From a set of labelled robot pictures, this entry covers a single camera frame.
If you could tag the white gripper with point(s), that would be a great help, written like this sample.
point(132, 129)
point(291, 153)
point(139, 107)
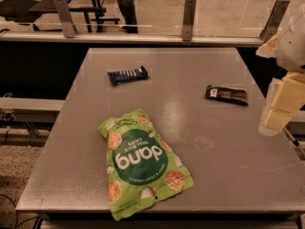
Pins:
point(293, 50)

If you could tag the black rxbar chocolate bar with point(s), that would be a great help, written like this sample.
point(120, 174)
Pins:
point(226, 94)

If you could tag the green rice chip bag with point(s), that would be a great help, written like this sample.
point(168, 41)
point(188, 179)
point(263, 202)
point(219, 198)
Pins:
point(142, 168)

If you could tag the blue wrapped snack bar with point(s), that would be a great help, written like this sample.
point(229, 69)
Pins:
point(126, 76)

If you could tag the person legs in background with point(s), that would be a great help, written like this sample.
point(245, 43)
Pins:
point(127, 9)

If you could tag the left side metal shelf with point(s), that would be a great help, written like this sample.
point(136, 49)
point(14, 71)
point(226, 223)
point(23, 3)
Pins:
point(27, 111)

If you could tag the right metal bracket post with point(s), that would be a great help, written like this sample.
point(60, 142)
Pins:
point(274, 20)

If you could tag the metal bracket post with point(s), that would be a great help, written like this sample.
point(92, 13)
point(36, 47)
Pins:
point(64, 14)
point(188, 20)
point(274, 20)

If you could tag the middle metal bracket post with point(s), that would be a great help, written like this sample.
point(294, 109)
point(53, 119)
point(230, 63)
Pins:
point(188, 20)

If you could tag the left metal bracket post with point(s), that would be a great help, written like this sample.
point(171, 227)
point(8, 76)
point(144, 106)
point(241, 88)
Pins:
point(64, 14)

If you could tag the horizontal metal rail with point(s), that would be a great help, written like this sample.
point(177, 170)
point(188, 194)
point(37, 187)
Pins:
point(125, 38)

